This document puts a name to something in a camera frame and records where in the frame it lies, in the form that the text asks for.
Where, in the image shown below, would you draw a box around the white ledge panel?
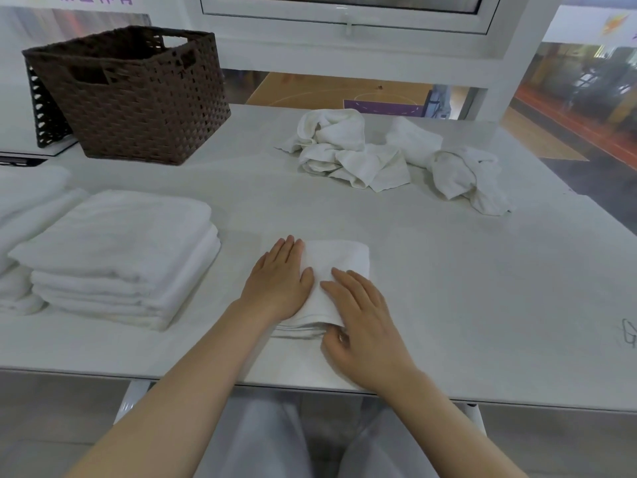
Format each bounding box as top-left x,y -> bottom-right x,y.
0,140 -> 82,168

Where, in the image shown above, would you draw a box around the white window handle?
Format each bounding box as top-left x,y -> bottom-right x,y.
342,9 -> 370,39

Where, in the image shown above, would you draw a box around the crumpled white towel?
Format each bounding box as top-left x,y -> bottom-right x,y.
275,109 -> 368,156
385,116 -> 445,169
298,142 -> 413,193
428,146 -> 517,217

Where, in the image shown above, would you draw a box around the stack of folded white towels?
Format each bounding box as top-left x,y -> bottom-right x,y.
0,166 -> 91,316
7,189 -> 223,332

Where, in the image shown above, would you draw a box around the person's left forearm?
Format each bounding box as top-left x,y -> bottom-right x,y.
64,300 -> 280,478

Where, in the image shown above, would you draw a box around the white window frame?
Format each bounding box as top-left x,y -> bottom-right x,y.
198,0 -> 563,123

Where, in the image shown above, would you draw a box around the black perforated plastic basket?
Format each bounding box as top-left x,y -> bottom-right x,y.
25,64 -> 76,149

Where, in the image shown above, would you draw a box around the person's white trousers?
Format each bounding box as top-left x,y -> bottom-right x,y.
205,384 -> 479,478

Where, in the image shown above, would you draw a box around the small white towel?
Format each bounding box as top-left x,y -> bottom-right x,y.
271,237 -> 372,342

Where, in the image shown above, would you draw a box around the brown woven basket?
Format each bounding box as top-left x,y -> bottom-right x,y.
22,26 -> 233,167

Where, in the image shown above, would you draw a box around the white table leg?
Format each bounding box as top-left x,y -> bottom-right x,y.
464,402 -> 487,438
113,380 -> 151,426

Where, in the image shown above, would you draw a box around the person's right hand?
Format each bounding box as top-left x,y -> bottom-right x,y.
319,268 -> 420,394

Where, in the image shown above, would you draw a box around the person's right forearm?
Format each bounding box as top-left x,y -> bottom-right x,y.
368,365 -> 529,478

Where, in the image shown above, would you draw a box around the person's left hand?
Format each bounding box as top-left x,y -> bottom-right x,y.
238,235 -> 315,325

